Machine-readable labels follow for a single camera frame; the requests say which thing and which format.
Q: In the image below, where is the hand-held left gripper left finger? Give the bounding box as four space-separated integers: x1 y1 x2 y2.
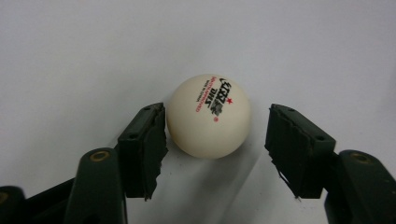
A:
117 102 169 201

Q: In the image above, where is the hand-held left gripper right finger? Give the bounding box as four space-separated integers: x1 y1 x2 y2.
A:
264 103 337 200

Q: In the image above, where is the white ping pong ball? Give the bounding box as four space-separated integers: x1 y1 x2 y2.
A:
165 74 252 160

